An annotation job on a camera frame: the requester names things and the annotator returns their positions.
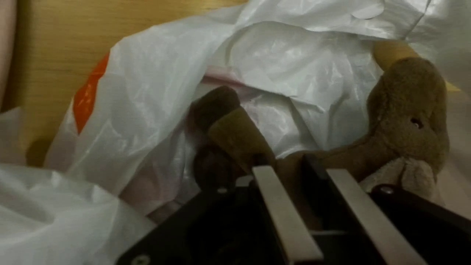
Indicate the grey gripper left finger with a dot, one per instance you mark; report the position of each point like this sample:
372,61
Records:
287,214

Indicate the white orange plastic bag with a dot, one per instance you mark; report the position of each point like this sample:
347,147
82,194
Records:
162,78

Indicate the brown moose plush toy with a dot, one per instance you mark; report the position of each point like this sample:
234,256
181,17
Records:
406,107

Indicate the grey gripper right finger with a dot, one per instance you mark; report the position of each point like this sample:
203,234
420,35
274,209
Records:
372,220

